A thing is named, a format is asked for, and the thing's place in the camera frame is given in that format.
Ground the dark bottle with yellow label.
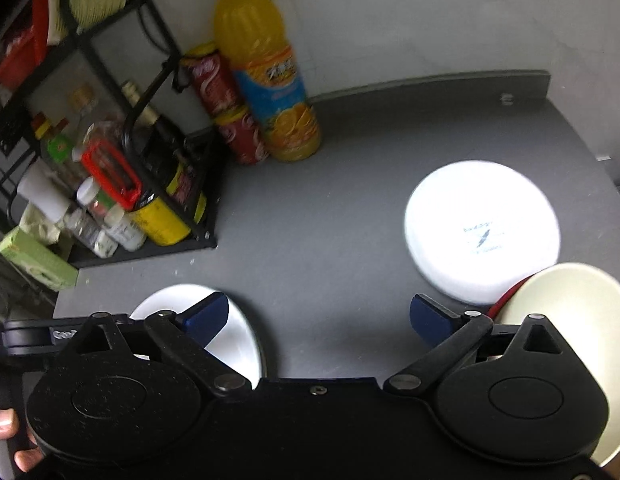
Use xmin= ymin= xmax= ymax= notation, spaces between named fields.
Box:
xmin=121 ymin=80 xmax=209 ymax=247

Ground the orange juice bottle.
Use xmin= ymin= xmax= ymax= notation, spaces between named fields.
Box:
xmin=212 ymin=0 xmax=323 ymax=163

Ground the black metal shelf rack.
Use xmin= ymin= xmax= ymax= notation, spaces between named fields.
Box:
xmin=0 ymin=0 xmax=219 ymax=269

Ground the red drink can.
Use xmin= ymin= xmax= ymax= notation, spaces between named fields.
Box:
xmin=182 ymin=42 xmax=244 ymax=119
xmin=212 ymin=105 xmax=271 ymax=166

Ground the plain white plate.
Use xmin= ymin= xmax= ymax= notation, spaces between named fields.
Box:
xmin=129 ymin=284 xmax=268 ymax=379

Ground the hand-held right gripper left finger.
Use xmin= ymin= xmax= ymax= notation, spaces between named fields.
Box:
xmin=69 ymin=291 xmax=253 ymax=398

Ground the cream bowl with green pattern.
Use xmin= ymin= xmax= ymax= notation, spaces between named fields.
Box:
xmin=492 ymin=262 xmax=620 ymax=468

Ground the small white pill bottle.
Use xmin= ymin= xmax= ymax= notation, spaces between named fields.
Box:
xmin=102 ymin=207 xmax=147 ymax=253

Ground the red and black bowl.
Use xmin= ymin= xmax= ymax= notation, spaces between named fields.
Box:
xmin=487 ymin=272 xmax=537 ymax=319

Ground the small clear spice jar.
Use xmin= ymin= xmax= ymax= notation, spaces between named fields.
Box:
xmin=65 ymin=207 xmax=119 ymax=259

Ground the person's left hand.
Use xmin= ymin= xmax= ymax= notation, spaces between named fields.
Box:
xmin=0 ymin=407 xmax=44 ymax=474

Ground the green labelled sauce bottle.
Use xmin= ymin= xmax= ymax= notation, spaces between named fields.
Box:
xmin=32 ymin=115 xmax=87 ymax=177

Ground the clear oil bottle red handle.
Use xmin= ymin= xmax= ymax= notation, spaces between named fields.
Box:
xmin=81 ymin=122 xmax=144 ymax=212

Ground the white cylindrical container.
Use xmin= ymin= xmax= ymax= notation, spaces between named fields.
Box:
xmin=17 ymin=165 xmax=74 ymax=224

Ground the red plastic basket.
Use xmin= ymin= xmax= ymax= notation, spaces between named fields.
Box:
xmin=0 ymin=0 xmax=52 ymax=89

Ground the white plate with small print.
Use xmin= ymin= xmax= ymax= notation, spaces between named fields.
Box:
xmin=404 ymin=160 xmax=561 ymax=306

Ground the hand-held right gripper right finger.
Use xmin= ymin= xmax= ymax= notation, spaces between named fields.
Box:
xmin=383 ymin=294 xmax=566 ymax=395

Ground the light green carton box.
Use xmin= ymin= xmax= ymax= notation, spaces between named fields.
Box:
xmin=0 ymin=227 xmax=80 ymax=292

